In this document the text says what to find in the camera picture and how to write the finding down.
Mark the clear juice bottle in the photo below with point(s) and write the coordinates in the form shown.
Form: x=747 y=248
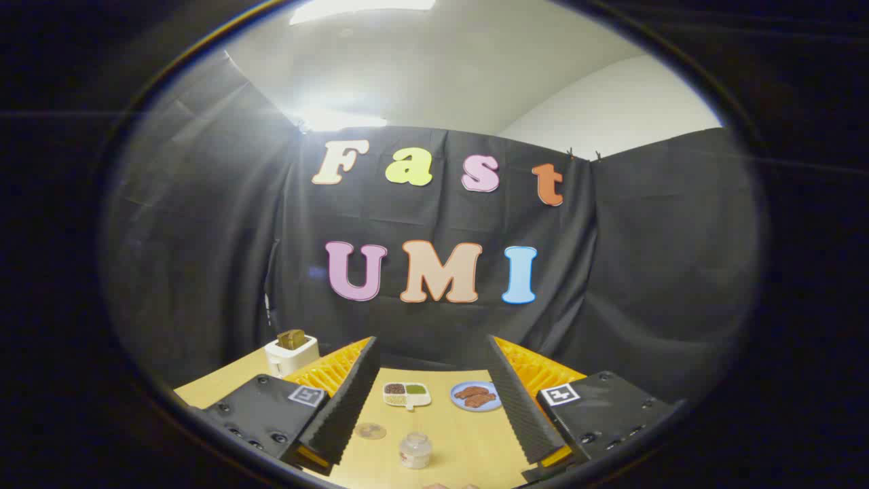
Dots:
x=415 y=450

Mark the ceiling light panel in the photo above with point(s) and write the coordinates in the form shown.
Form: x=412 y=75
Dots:
x=360 y=8

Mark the brown sausage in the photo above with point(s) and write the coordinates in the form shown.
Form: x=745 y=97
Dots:
x=472 y=392
x=481 y=401

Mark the black backdrop cloth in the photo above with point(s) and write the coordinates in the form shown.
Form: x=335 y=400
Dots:
x=611 y=272

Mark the white divided sauce dish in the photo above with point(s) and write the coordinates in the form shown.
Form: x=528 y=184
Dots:
x=406 y=395

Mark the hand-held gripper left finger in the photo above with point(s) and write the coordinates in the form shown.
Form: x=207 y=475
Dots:
x=346 y=407

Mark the wooden table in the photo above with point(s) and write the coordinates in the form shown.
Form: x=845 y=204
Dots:
x=461 y=441

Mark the white toaster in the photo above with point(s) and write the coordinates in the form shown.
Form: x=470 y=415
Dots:
x=292 y=360

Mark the blue plate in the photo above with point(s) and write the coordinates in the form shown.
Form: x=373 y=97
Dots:
x=457 y=402

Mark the round patterned coaster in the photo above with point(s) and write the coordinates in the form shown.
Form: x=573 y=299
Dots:
x=370 y=430

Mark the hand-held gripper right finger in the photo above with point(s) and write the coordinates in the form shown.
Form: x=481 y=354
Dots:
x=523 y=407

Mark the brown toast slice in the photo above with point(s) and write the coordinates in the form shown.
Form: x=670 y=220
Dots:
x=290 y=339

